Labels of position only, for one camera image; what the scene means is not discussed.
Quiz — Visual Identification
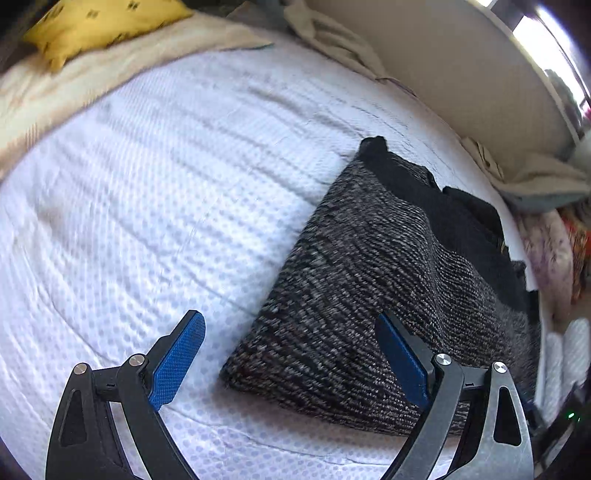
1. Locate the black grey knit zip jacket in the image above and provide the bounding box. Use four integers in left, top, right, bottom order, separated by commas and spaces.
221, 136, 541, 435

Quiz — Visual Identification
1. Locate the grey polka dot duvet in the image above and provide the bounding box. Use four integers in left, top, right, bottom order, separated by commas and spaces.
540, 318, 590, 424

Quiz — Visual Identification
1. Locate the purple floral folded quilt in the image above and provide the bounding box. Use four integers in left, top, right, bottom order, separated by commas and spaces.
516, 209, 573, 323

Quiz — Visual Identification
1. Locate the white dotted bed quilt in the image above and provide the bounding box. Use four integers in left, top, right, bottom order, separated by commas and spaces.
1, 34, 526, 479

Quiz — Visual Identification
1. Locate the orange leopard print cloth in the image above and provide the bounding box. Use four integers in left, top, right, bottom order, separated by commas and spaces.
559, 207, 590, 304

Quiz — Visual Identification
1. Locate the right beige green curtain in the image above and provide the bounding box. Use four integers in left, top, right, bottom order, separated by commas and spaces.
461, 137, 590, 213

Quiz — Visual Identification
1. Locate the beige green curtain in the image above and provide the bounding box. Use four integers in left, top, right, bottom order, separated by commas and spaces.
226, 1, 417, 98
461, 137, 590, 213

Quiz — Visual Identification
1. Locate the cream blanket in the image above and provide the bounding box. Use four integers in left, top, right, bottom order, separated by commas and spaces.
1, 13, 271, 178

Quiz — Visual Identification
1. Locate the yellow patterned cushion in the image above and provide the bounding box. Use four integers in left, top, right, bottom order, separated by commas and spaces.
23, 0, 193, 72

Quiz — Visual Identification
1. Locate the left beige green curtain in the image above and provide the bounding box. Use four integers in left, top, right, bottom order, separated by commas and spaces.
226, 1, 417, 98

